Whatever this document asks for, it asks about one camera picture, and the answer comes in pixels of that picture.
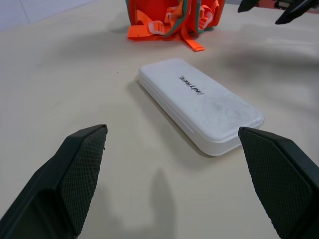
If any orange and teal backpack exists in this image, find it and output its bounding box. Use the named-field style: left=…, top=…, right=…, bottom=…
left=127, top=0, right=226, bottom=52

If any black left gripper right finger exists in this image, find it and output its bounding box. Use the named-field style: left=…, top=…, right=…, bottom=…
left=238, top=126, right=319, bottom=239

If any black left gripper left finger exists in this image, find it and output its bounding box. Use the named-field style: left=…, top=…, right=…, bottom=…
left=0, top=123, right=108, bottom=239

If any white rectangular case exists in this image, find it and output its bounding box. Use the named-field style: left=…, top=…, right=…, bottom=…
left=138, top=57, right=265, bottom=157

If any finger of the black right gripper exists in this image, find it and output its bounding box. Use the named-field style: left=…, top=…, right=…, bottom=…
left=237, top=0, right=261, bottom=13
left=275, top=0, right=319, bottom=25

